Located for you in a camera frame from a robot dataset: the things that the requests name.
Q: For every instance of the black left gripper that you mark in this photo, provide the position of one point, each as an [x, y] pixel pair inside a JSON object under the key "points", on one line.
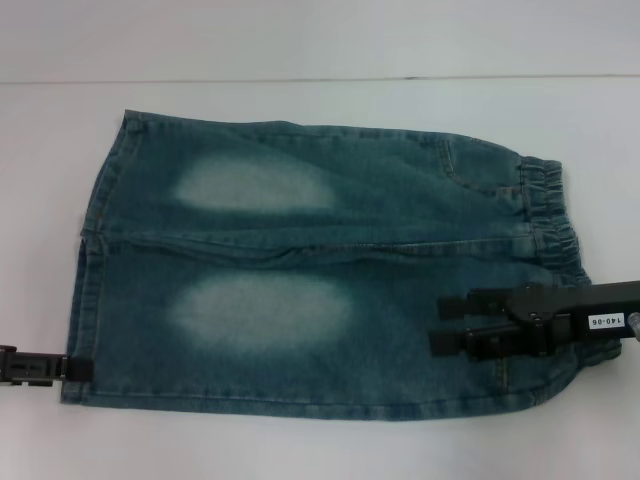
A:
{"points": [[5, 365]]}

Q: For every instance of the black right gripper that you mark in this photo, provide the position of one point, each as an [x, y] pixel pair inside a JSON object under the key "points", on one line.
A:
{"points": [[565, 317]]}

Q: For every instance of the blue denim shorts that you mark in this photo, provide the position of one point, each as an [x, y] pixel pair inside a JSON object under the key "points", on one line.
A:
{"points": [[300, 225]]}

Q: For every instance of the silver round gripper plug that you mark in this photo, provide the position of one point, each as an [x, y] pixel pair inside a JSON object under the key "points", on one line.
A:
{"points": [[634, 326]]}

